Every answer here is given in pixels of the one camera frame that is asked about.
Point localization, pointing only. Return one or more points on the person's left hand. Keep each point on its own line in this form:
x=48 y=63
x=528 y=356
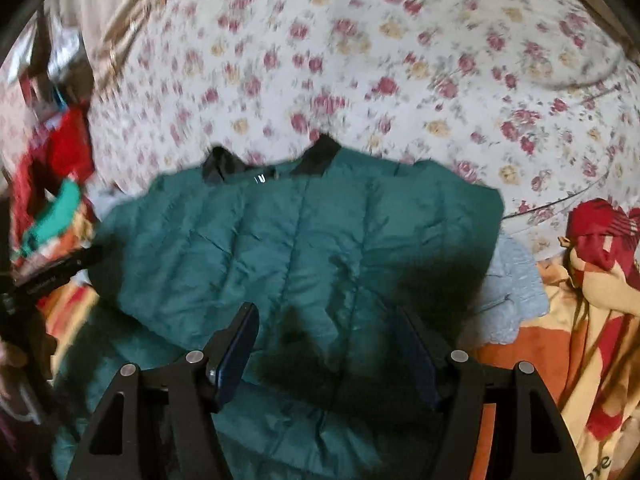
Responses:
x=27 y=350

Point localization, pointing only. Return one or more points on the beige satin pillow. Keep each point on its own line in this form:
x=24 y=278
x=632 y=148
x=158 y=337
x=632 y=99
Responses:
x=100 y=31

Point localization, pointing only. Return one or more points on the red cream love blanket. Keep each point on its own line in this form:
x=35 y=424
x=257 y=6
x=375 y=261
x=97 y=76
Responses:
x=588 y=355

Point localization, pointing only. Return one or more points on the grey fleece sweater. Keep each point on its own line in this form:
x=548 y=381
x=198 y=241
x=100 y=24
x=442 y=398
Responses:
x=511 y=293

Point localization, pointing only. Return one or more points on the green quilted puffer jacket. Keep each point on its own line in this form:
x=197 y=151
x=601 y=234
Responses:
x=327 y=251

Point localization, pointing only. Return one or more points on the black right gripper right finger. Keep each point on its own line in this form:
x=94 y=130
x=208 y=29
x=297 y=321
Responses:
x=529 y=439

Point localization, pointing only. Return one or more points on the floral white bed sheet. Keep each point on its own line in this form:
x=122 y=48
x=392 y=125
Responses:
x=538 y=98

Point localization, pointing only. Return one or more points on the red garment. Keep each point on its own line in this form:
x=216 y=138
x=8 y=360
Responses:
x=58 y=149

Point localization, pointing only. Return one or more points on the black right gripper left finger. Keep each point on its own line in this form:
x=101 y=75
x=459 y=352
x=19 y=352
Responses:
x=158 y=423

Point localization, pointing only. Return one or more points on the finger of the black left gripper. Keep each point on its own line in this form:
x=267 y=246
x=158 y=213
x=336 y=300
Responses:
x=52 y=276

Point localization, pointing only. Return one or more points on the bright green garment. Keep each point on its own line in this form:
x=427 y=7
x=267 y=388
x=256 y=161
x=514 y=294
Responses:
x=54 y=220

